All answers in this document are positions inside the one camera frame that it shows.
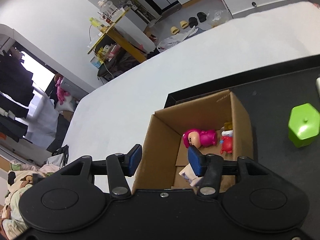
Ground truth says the yellow slipper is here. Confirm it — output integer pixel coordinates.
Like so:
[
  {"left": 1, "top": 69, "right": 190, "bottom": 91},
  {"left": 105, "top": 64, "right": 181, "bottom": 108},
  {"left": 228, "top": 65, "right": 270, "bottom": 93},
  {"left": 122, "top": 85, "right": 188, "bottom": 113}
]
[
  {"left": 180, "top": 21, "right": 189, "bottom": 29},
  {"left": 170, "top": 26, "right": 180, "bottom": 35}
]

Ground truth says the purple white block figure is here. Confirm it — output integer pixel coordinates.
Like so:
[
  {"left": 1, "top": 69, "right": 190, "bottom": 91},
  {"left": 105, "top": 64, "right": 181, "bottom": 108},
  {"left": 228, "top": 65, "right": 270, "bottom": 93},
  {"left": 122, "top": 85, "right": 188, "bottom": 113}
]
[{"left": 179, "top": 164, "right": 203, "bottom": 187}]

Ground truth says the red crab toy figure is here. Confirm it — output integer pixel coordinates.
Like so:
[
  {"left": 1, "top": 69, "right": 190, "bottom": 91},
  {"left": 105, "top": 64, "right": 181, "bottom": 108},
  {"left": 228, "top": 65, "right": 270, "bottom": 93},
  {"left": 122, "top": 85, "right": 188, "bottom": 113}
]
[{"left": 220, "top": 122, "right": 233, "bottom": 154}]

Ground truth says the brown cardboard box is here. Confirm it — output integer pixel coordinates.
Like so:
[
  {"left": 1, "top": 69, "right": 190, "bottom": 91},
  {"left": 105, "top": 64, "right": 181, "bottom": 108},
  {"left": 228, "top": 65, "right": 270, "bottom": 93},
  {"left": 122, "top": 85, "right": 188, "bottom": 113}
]
[{"left": 133, "top": 90, "right": 253, "bottom": 190}]

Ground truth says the green hexagonal container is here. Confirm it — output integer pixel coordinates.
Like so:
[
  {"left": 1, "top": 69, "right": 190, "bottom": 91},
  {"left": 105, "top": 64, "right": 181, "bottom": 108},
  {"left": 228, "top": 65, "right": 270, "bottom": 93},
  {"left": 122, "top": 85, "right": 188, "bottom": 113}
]
[{"left": 288, "top": 103, "right": 319, "bottom": 148}]

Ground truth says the yellow side table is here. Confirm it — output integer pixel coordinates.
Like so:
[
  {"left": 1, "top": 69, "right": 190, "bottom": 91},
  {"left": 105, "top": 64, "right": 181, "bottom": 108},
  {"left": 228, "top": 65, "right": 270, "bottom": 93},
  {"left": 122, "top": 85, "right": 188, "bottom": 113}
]
[{"left": 87, "top": 6, "right": 146, "bottom": 63}]

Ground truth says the magenta cartoon figure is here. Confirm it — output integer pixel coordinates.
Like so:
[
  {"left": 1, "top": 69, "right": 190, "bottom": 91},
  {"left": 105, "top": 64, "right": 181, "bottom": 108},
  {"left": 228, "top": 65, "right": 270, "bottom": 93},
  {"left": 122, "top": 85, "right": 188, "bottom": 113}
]
[{"left": 182, "top": 129, "right": 218, "bottom": 148}]

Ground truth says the right black slipper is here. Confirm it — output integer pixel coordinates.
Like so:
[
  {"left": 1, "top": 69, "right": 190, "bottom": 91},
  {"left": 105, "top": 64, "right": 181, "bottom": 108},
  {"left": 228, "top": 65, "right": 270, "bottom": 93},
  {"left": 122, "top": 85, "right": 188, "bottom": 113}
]
[{"left": 197, "top": 12, "right": 207, "bottom": 23}]

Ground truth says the yellow green bottle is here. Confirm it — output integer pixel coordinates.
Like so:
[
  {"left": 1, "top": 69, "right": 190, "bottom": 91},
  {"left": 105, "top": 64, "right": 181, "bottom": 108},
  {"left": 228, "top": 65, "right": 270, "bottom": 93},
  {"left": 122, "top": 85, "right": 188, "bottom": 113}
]
[{"left": 89, "top": 17, "right": 103, "bottom": 28}]

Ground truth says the black shallow tray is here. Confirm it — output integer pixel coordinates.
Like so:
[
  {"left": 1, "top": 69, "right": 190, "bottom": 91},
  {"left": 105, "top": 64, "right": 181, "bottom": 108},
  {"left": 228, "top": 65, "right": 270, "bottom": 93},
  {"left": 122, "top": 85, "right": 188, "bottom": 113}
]
[{"left": 163, "top": 52, "right": 320, "bottom": 201}]

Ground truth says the white USB charger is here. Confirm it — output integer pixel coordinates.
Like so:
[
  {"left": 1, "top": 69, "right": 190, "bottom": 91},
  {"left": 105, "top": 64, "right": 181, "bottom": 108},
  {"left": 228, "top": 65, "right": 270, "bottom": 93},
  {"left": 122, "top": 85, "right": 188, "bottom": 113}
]
[{"left": 316, "top": 77, "right": 320, "bottom": 97}]

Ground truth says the left black slipper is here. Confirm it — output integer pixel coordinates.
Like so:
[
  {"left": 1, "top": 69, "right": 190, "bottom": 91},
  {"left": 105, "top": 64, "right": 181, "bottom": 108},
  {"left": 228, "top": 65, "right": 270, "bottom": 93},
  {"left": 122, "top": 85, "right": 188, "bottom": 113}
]
[{"left": 188, "top": 17, "right": 199, "bottom": 28}]

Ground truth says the black slipper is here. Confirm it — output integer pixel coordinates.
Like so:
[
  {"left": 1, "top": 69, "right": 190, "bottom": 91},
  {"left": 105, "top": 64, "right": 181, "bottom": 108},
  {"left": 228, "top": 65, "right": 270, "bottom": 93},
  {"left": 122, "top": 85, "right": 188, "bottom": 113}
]
[
  {"left": 188, "top": 17, "right": 199, "bottom": 28},
  {"left": 197, "top": 12, "right": 207, "bottom": 23}
]

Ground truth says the clear plastic bag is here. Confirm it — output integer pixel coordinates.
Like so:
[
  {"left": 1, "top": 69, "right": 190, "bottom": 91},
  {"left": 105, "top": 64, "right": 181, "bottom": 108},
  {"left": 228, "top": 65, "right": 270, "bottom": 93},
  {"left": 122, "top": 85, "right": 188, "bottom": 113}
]
[{"left": 207, "top": 10, "right": 229, "bottom": 28}]

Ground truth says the pink plush toy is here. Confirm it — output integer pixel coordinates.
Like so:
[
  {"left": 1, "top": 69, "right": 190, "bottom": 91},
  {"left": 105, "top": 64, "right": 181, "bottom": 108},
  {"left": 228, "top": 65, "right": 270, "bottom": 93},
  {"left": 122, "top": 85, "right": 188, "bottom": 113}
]
[{"left": 54, "top": 74, "right": 70, "bottom": 105}]

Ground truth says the right yellow slipper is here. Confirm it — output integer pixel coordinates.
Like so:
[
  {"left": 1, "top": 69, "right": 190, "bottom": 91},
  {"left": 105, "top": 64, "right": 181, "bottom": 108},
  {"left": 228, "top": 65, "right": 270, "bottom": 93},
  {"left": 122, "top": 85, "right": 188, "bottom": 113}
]
[{"left": 180, "top": 21, "right": 189, "bottom": 29}]

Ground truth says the left yellow slipper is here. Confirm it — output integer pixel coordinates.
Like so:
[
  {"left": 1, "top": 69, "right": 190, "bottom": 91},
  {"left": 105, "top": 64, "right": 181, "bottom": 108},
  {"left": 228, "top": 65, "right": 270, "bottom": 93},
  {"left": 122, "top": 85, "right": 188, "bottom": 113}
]
[{"left": 170, "top": 26, "right": 180, "bottom": 35}]

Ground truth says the patterned blanket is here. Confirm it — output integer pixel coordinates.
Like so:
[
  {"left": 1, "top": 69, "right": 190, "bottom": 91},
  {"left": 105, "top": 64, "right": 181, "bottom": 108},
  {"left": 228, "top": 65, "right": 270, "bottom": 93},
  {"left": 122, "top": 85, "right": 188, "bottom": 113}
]
[{"left": 1, "top": 163, "right": 60, "bottom": 239}]

